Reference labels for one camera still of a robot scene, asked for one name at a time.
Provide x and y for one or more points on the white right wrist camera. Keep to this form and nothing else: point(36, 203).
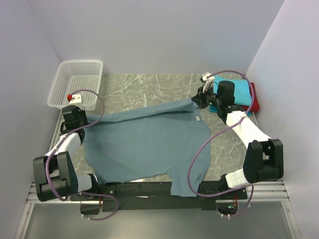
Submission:
point(207, 79)

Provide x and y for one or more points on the white perforated plastic basket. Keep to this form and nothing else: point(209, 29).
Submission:
point(73, 75)

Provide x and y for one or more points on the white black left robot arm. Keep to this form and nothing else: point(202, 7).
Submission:
point(55, 169)

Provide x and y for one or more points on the grey-blue t-shirt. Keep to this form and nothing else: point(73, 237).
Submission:
point(151, 141)

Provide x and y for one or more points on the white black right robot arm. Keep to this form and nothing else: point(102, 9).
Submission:
point(264, 159)

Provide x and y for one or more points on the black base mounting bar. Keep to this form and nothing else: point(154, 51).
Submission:
point(151, 196)

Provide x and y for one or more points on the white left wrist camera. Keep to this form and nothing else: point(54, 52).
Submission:
point(75, 100)

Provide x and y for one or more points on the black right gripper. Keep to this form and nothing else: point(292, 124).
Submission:
point(199, 98)

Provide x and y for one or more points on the teal folded t-shirt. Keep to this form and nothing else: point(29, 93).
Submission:
point(212, 109)

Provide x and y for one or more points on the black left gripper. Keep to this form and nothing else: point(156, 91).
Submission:
point(81, 122)

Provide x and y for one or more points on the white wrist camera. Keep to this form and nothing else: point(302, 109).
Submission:
point(75, 100)
point(207, 79)

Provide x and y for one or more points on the light blue folded t-shirt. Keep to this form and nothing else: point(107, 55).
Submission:
point(241, 92)

